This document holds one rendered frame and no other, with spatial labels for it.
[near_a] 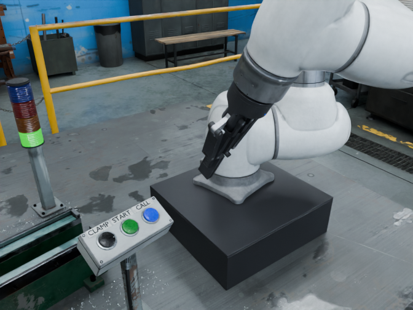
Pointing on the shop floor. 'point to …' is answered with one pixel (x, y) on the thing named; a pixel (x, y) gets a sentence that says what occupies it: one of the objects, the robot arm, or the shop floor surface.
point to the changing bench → (198, 40)
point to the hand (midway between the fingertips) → (211, 162)
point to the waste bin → (109, 44)
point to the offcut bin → (55, 51)
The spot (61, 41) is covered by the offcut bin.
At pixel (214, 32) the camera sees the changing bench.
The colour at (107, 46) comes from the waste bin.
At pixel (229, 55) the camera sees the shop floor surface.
